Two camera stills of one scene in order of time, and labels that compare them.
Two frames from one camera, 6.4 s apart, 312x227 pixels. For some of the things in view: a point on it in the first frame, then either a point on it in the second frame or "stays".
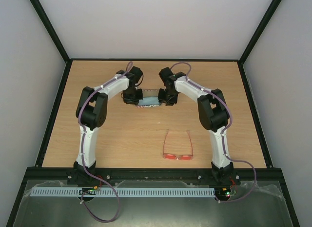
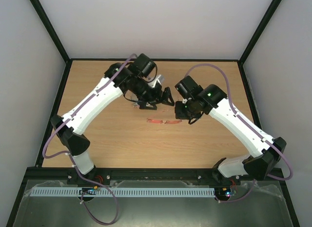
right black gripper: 163,96 to 182,112
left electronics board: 88,191 stays
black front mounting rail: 256,175 stays
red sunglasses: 182,157 to 160,121
